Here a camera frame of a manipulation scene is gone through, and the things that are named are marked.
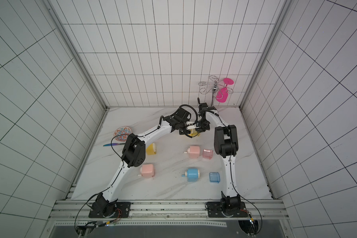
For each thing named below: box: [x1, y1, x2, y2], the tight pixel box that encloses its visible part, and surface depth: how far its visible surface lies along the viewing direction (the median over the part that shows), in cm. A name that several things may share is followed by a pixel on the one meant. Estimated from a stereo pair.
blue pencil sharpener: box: [180, 168, 201, 182], surface depth 79 cm
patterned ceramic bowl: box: [113, 125, 133, 142], surface depth 102 cm
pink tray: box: [202, 148, 214, 160], surface depth 94 cm
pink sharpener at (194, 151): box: [183, 145, 201, 159], surface depth 89 cm
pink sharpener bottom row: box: [141, 164, 155, 178], surface depth 81 cm
